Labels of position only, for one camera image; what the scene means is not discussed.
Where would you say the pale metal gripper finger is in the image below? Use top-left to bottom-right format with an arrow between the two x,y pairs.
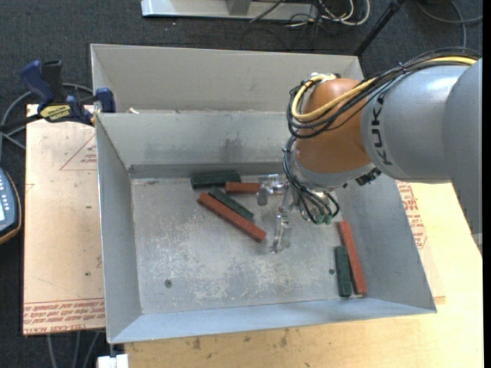
255,173 -> 287,207
269,204 -> 292,255

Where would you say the red-brown flat block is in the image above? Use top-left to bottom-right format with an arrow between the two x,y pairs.
336,220 -> 368,296
196,191 -> 268,244
224,181 -> 262,196

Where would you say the dark green flat block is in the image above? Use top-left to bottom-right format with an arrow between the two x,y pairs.
208,187 -> 255,222
333,245 -> 354,298
190,170 -> 242,190

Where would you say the grey metal bin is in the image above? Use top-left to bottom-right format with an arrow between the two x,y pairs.
90,43 -> 438,345

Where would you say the brown cardboard board, red print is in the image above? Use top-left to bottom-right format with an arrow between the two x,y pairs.
22,103 -> 448,337

